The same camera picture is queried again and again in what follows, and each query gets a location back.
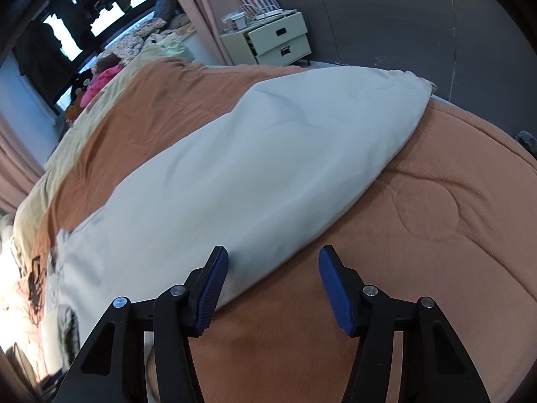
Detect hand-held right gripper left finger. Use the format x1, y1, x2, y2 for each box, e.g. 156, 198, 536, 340
54, 245, 229, 403

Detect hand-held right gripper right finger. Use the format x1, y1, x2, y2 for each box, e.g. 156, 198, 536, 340
318, 245, 491, 403

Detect light grey garment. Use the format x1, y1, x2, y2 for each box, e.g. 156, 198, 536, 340
42, 67, 438, 372

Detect orange blanket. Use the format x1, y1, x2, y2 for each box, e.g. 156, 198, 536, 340
31, 56, 537, 403

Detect peach patterned cloth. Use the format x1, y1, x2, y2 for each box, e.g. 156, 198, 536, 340
0, 214, 57, 383

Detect cream blanket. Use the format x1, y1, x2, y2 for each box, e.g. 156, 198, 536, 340
12, 46, 198, 257

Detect pink curtain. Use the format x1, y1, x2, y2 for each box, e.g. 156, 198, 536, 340
157, 0, 236, 66
0, 113, 45, 216

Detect pink plush toy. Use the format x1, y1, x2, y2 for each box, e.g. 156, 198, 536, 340
80, 65, 125, 107

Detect grey fuzzy object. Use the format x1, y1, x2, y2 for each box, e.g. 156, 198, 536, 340
514, 130, 537, 154

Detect black yellow plush toy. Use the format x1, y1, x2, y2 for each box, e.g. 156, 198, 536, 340
67, 73, 98, 112

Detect pale green cloth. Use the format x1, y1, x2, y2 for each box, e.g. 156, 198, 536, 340
143, 29, 196, 62

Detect floral cloth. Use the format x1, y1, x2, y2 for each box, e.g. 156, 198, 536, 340
111, 19, 168, 60

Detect cream nightstand with drawers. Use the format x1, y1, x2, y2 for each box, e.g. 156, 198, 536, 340
220, 10, 313, 68

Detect white flat box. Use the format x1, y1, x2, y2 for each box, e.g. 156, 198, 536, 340
252, 6, 298, 20

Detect grey cushion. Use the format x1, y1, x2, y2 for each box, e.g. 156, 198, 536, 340
154, 0, 182, 23

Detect dark framed window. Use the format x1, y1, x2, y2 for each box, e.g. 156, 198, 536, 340
12, 0, 168, 114

